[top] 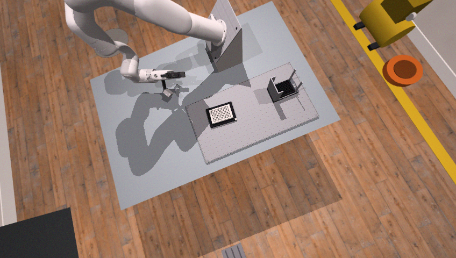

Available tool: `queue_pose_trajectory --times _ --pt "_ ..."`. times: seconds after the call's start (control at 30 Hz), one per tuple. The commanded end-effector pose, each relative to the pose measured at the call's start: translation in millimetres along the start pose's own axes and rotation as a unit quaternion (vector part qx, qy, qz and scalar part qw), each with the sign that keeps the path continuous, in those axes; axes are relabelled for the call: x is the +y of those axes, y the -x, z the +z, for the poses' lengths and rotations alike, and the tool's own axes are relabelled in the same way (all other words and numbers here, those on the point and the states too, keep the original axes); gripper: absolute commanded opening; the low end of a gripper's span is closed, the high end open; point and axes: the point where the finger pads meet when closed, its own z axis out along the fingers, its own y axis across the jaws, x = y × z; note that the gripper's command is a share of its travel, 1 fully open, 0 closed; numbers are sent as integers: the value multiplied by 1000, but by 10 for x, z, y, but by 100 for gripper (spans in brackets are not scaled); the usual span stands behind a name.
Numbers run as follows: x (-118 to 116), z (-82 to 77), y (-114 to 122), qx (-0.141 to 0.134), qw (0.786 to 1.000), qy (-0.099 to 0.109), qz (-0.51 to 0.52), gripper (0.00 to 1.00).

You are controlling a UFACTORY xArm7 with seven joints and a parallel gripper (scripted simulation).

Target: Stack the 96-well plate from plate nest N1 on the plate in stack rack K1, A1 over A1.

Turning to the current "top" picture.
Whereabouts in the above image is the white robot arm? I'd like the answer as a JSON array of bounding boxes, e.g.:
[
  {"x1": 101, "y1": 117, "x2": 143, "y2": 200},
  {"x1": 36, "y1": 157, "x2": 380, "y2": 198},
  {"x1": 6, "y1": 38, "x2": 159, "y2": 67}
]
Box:
[{"x1": 64, "y1": 0, "x2": 227, "y2": 83}]

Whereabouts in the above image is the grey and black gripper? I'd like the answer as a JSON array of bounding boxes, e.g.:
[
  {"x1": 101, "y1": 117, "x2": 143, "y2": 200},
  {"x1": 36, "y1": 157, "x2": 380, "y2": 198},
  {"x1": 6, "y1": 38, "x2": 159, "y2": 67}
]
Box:
[{"x1": 151, "y1": 69, "x2": 186, "y2": 83}]

